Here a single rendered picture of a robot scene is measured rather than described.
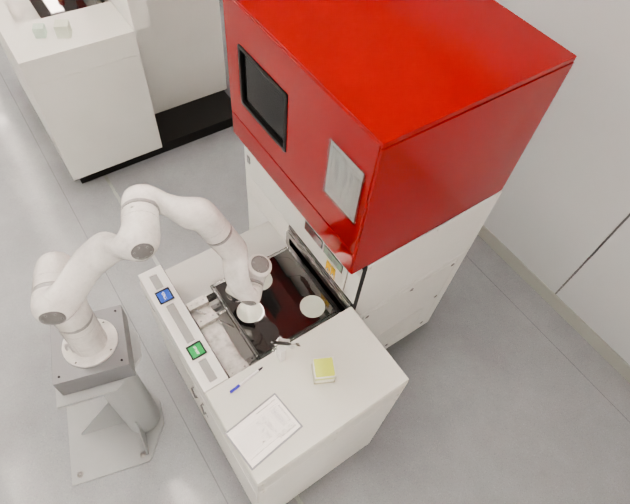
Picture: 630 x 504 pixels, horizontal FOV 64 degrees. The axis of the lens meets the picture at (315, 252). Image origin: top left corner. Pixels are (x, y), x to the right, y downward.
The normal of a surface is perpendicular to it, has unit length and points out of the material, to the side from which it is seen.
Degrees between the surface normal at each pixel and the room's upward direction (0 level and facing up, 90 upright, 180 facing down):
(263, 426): 0
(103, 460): 0
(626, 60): 90
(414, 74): 0
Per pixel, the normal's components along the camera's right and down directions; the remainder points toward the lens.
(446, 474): 0.07, -0.56
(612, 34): -0.82, 0.43
